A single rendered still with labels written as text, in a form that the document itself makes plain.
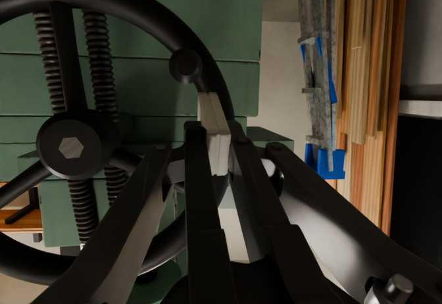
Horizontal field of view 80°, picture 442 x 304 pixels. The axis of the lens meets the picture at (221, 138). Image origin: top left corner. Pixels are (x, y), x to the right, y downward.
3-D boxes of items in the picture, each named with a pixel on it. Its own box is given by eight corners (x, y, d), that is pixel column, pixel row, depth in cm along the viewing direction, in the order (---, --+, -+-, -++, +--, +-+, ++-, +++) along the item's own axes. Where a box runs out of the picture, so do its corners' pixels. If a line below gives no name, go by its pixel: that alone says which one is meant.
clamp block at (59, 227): (158, 177, 34) (159, 241, 36) (164, 154, 47) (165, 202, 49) (32, 180, 32) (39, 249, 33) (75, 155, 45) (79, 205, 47)
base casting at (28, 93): (263, 62, 43) (261, 118, 45) (217, 80, 100) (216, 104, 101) (-50, 50, 37) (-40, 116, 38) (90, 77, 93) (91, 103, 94)
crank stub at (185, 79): (181, 90, 18) (160, 58, 18) (181, 91, 24) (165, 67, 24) (211, 70, 18) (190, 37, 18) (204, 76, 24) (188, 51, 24)
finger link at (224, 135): (218, 133, 15) (231, 133, 15) (207, 91, 21) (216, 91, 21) (215, 176, 16) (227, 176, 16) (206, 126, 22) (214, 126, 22)
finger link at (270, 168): (235, 160, 14) (289, 159, 14) (221, 119, 18) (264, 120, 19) (232, 183, 15) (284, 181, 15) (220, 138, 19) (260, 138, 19)
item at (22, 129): (247, 116, 44) (246, 140, 45) (226, 110, 65) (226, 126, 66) (-21, 116, 39) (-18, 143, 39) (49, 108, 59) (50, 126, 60)
